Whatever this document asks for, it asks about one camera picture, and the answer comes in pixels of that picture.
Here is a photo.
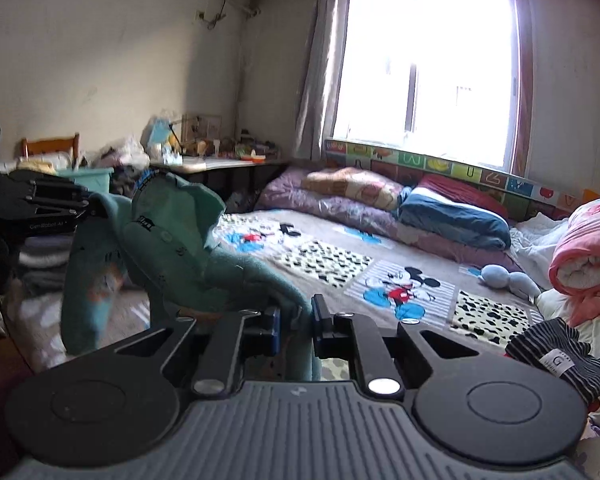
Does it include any wooden chair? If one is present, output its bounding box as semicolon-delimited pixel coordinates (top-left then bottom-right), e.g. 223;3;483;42
20;132;80;166

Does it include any white crumpled bedding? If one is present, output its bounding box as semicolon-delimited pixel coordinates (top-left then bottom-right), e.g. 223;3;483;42
508;212;568;290

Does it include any teal printed children's garment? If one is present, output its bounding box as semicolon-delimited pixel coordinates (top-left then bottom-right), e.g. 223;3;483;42
60;171;321;380

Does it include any wooden framed window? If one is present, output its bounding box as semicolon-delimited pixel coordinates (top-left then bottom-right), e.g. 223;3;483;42
332;0;533;175

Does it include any black striped folded garment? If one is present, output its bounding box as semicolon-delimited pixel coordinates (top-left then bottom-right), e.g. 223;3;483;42
505;318;600;406

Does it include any teal plastic storage box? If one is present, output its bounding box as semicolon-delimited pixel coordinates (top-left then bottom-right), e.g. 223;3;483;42
56;167;114;193

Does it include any navy blue folded blanket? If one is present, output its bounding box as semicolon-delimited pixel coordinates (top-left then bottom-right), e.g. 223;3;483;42
393;186;510;252

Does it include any Mickey Mouse bed blanket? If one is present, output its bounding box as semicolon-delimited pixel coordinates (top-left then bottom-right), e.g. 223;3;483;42
3;210;543;372

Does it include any purple floral quilt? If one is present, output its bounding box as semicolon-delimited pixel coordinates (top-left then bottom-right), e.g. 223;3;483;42
254;166;520;271

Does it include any cartoon print pillow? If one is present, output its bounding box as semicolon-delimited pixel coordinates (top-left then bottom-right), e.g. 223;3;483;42
301;167;403;211

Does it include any colourful alphabet foam mat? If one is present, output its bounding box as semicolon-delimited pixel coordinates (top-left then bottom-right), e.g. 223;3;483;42
323;139;600;222

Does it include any cluttered desk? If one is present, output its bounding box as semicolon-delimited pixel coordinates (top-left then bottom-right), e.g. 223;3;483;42
140;113;290;197

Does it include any grey curtain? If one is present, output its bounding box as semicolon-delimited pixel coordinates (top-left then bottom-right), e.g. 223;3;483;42
292;0;350;160

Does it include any pink rolled quilt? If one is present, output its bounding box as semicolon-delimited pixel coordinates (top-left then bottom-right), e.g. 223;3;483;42
548;198;600;327

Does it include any light blue plush toy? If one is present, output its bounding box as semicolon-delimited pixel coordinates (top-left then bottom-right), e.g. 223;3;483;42
479;264;541;301

